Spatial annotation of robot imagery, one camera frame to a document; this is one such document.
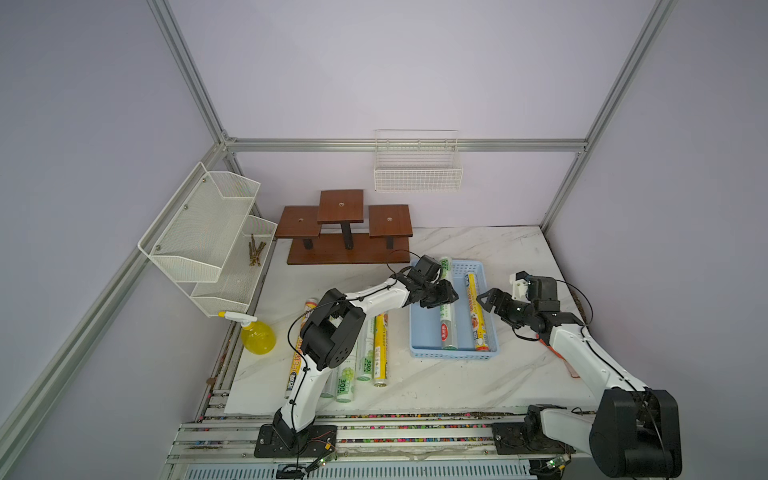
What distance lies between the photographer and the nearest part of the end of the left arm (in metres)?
0.73

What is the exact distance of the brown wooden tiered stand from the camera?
0.98 m

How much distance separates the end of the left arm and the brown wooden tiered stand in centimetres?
25
